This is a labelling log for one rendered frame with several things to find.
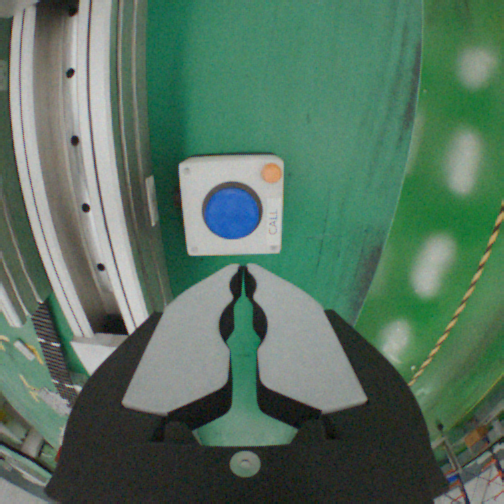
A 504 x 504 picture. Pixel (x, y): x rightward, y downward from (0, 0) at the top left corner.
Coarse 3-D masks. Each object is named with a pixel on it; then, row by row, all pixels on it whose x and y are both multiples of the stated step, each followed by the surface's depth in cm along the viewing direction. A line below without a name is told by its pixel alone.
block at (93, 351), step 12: (108, 324) 27; (120, 324) 27; (84, 336) 24; (96, 336) 24; (108, 336) 24; (120, 336) 24; (84, 348) 23; (96, 348) 23; (108, 348) 23; (84, 360) 24; (96, 360) 24
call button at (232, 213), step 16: (224, 192) 18; (240, 192) 19; (208, 208) 19; (224, 208) 19; (240, 208) 19; (256, 208) 19; (208, 224) 20; (224, 224) 19; (240, 224) 19; (256, 224) 20
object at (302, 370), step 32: (256, 288) 10; (288, 288) 10; (256, 320) 10; (288, 320) 8; (320, 320) 8; (288, 352) 7; (320, 352) 7; (256, 384) 7; (288, 384) 6; (320, 384) 6; (352, 384) 6; (288, 416) 6; (320, 416) 6
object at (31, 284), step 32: (0, 32) 12; (0, 64) 15; (0, 96) 17; (0, 128) 18; (0, 160) 19; (0, 192) 21; (0, 224) 20; (0, 256) 21; (32, 256) 26; (0, 288) 20; (32, 288) 27
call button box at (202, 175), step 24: (192, 168) 19; (216, 168) 19; (240, 168) 19; (192, 192) 20; (264, 192) 20; (192, 216) 20; (264, 216) 21; (192, 240) 21; (216, 240) 21; (240, 240) 22; (264, 240) 22
